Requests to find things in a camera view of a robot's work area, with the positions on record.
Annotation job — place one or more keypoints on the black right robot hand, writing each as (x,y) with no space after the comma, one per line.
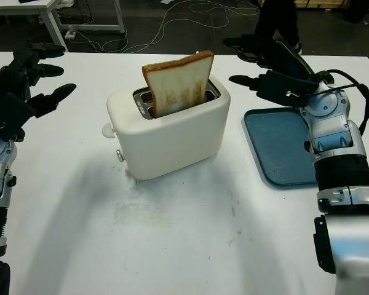
(289,61)

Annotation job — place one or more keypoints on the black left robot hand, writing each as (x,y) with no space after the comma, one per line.
(10,80)

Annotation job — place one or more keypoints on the toast slice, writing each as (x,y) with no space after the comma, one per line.
(178,83)

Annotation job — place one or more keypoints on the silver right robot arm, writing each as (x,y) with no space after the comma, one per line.
(329,129)

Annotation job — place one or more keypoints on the person in black trousers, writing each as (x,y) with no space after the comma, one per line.
(276,15)

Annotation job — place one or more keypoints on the white two-slot toaster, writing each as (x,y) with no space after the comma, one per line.
(172,144)

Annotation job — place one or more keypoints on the wooden pallet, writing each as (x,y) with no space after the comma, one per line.
(326,3)

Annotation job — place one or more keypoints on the white power strip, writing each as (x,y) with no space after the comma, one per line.
(70,34)

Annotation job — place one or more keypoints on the black bulky object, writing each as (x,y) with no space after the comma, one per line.
(358,10)

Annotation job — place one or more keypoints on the blue plastic tray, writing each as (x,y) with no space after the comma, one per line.
(273,147)

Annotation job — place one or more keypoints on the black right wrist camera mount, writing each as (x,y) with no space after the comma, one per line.
(280,86)

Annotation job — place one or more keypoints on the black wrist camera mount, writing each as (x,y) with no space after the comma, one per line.
(280,86)
(6,116)

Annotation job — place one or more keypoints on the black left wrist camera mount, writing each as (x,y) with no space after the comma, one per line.
(6,116)

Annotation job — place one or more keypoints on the white metal-frame desk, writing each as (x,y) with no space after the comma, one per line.
(53,27)

